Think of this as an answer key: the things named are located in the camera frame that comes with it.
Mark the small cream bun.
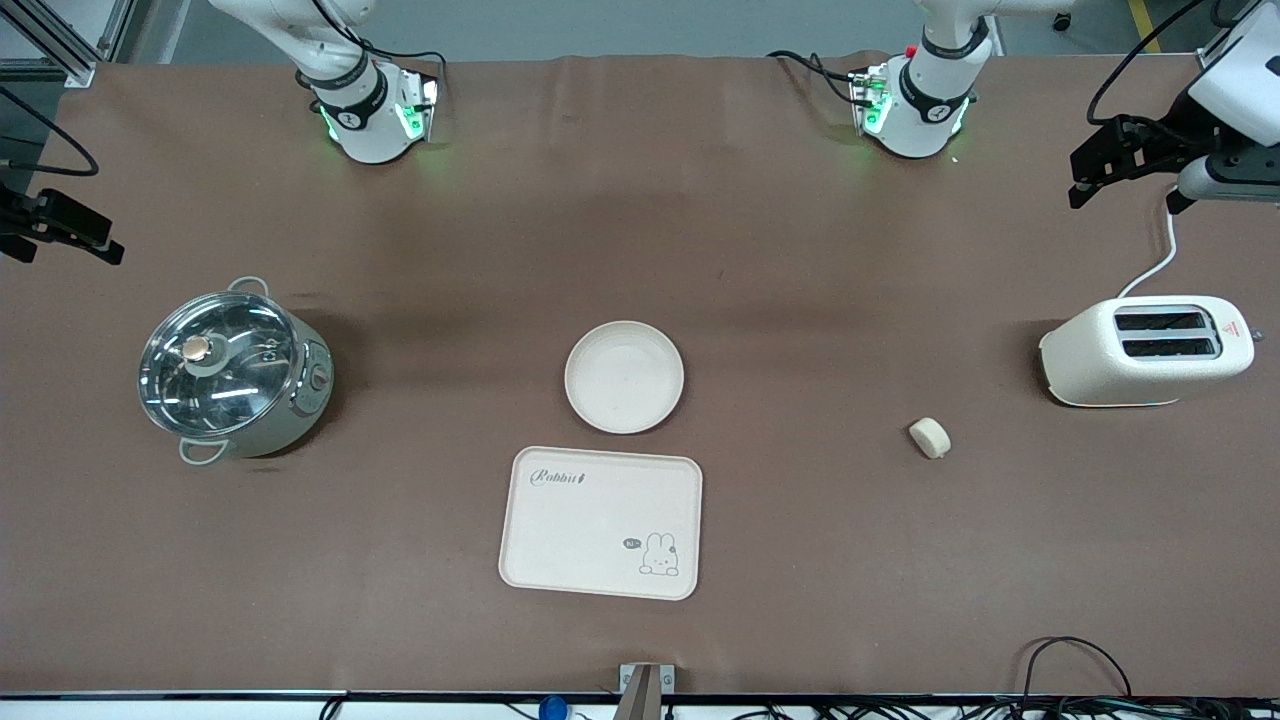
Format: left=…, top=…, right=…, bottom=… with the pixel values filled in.
left=908, top=417, right=952, bottom=461

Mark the round cream plate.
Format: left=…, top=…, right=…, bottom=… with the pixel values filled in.
left=564, top=320, right=686, bottom=436

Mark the cream tray with rabbit print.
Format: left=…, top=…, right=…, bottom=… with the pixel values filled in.
left=498, top=445, right=704, bottom=602

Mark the cream two-slot toaster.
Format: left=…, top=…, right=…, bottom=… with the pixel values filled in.
left=1038, top=295, right=1264, bottom=408

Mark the glass pot lid with knob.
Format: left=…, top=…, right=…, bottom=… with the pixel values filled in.
left=138, top=291, right=301, bottom=439

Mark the steel electric cooking pot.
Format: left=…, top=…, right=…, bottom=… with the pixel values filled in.
left=138, top=276, right=336, bottom=467

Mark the brown table cover cloth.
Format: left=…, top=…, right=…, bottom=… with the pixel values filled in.
left=0, top=50, right=1280, bottom=699

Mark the aluminium frame profile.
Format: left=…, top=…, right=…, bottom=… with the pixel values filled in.
left=1200, top=0, right=1266, bottom=77
left=0, top=0, right=137, bottom=87

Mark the white toaster power cable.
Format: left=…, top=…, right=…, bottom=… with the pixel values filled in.
left=1115, top=185, right=1182, bottom=301

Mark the black cable along right arm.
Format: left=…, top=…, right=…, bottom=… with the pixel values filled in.
left=0, top=85, right=101, bottom=179

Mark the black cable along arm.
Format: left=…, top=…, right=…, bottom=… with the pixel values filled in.
left=0, top=85, right=101, bottom=179
left=1087, top=0, right=1211, bottom=126

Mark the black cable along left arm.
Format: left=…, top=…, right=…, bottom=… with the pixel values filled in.
left=1087, top=0, right=1211, bottom=126

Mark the black cable at left arm base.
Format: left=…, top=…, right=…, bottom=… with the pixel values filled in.
left=767, top=49, right=863, bottom=106

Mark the black cable at arm base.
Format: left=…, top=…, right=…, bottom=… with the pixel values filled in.
left=767, top=49, right=863, bottom=106
left=345, top=40, right=448, bottom=81

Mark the black cable at right arm base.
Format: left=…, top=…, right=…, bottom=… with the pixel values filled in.
left=345, top=40, right=448, bottom=81

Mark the black looped cable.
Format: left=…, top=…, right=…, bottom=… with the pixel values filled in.
left=1014, top=636, right=1137, bottom=701

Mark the black cable bundle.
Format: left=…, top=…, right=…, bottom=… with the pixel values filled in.
left=700, top=695, right=1280, bottom=720

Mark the grey metal camera bracket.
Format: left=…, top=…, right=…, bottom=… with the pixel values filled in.
left=618, top=663, right=677, bottom=720

